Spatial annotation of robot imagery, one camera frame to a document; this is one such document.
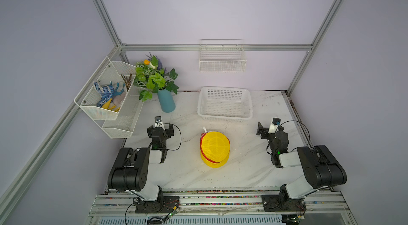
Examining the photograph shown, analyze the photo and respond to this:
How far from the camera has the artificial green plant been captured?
80 centimetres

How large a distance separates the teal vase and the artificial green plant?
0.08 meters

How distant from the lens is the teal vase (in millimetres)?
990
